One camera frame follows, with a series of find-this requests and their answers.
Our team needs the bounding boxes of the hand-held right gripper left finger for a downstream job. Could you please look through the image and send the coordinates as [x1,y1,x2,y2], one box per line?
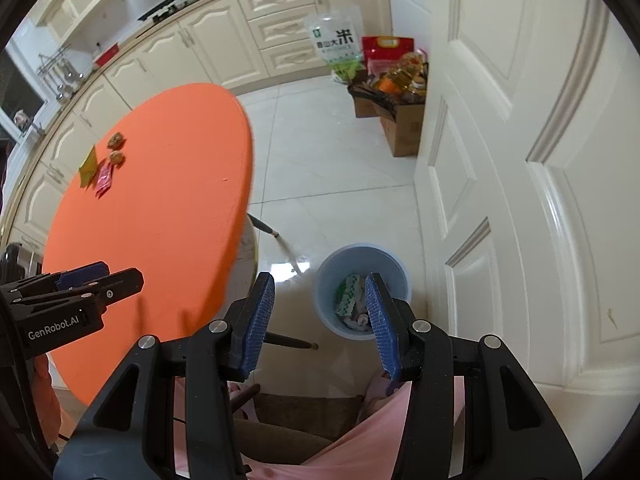
[52,271,277,480]

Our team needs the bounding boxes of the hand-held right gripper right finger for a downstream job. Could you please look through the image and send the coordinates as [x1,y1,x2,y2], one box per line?
[364,272,583,480]

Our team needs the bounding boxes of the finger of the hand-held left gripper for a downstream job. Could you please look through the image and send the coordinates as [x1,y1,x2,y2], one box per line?
[0,261,111,306]
[12,267,145,311]

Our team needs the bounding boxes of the blue trash bin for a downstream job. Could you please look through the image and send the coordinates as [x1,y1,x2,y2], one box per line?
[314,243,412,341]

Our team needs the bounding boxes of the orange round table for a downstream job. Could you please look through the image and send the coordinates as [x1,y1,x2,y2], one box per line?
[41,82,258,408]

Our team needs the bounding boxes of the red snack wrapper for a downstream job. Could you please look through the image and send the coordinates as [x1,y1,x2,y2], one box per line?
[94,160,115,198]

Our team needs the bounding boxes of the brown cushioned chair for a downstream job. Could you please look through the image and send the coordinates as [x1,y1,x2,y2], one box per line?
[227,382,366,466]

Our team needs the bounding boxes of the green wrapper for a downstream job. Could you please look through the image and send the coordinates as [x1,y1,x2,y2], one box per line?
[78,146,98,188]

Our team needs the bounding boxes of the pink clothing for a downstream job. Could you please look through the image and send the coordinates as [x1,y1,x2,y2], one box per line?
[172,375,468,480]

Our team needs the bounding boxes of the kitchen window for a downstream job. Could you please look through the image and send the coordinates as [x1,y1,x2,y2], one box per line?
[0,50,48,136]

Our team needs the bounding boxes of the cardboard box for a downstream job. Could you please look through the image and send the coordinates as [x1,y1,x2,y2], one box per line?
[348,82,427,158]

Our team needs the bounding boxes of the hanging utensil rack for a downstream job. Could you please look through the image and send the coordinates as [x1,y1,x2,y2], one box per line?
[36,45,86,103]

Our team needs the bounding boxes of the cream lower cabinets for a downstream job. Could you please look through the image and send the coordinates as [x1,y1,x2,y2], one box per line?
[0,0,393,261]

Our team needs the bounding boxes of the cream cabinets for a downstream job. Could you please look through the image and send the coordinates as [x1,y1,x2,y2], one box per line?
[0,0,393,261]
[30,0,103,41]

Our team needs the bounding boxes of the white panel door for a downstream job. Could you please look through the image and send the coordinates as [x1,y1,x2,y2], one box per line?
[414,0,640,411]

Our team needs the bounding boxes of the cream upper cabinets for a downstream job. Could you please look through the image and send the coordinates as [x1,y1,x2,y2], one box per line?
[30,0,103,41]

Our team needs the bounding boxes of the red gift bag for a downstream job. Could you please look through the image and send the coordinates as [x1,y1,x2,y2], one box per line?
[361,35,416,78]

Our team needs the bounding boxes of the black gas stove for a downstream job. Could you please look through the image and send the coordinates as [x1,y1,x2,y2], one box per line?
[137,0,236,23]

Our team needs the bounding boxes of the white green rice bag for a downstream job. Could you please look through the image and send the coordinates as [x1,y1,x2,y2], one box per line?
[305,5,365,83]

